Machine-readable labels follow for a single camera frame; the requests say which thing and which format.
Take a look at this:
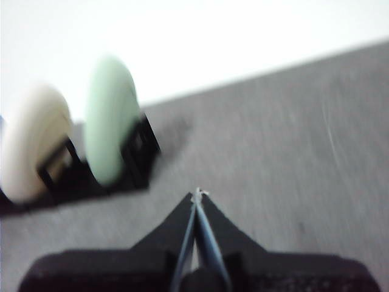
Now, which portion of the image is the pale yellow plate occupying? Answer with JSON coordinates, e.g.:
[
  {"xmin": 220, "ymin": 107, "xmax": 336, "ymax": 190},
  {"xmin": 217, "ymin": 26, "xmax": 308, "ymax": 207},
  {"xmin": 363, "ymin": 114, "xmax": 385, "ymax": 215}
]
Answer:
[{"xmin": 0, "ymin": 82, "xmax": 75, "ymax": 204}]

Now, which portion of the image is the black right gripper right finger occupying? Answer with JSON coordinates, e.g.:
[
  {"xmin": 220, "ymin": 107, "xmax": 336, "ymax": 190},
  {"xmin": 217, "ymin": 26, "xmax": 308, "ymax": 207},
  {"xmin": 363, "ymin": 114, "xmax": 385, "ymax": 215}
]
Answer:
[{"xmin": 196, "ymin": 191, "xmax": 380, "ymax": 292}]

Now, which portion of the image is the pale green plate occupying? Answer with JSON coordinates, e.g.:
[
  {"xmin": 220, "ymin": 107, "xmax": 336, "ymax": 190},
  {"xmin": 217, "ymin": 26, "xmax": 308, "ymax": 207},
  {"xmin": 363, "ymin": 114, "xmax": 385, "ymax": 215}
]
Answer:
[{"xmin": 82, "ymin": 54, "xmax": 139, "ymax": 186}]

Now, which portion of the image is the black plate rack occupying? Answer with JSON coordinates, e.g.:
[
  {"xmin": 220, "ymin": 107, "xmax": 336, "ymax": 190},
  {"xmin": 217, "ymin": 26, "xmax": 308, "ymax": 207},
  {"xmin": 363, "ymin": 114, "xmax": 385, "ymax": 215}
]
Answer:
[{"xmin": 0, "ymin": 114, "xmax": 162, "ymax": 217}]

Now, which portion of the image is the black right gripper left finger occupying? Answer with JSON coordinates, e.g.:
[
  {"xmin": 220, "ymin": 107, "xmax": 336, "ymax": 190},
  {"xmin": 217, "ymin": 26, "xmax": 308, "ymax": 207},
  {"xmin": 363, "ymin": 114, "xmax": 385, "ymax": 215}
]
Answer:
[{"xmin": 18, "ymin": 192, "xmax": 198, "ymax": 292}]

